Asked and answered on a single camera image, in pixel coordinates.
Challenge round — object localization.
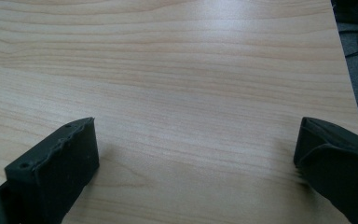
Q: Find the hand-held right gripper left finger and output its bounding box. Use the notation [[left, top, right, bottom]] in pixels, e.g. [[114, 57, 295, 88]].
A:
[[0, 117, 101, 224]]

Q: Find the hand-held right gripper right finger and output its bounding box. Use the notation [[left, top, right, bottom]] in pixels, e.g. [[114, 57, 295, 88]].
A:
[[293, 117, 358, 224]]

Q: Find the dark equipment base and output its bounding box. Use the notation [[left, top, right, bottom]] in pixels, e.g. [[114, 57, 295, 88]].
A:
[[330, 0, 358, 26]]

